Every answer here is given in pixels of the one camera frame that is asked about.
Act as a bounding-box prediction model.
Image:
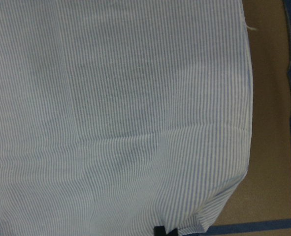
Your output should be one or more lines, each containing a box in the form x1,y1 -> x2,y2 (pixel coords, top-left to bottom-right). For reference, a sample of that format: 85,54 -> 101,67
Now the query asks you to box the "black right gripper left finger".
153,226 -> 166,236

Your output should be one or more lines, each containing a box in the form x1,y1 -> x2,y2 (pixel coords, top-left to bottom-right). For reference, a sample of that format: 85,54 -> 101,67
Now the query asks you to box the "light blue striped shirt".
0,0 -> 253,236

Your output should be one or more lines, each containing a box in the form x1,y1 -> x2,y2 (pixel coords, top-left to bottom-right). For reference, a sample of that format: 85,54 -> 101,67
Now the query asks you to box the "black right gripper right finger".
166,229 -> 178,236

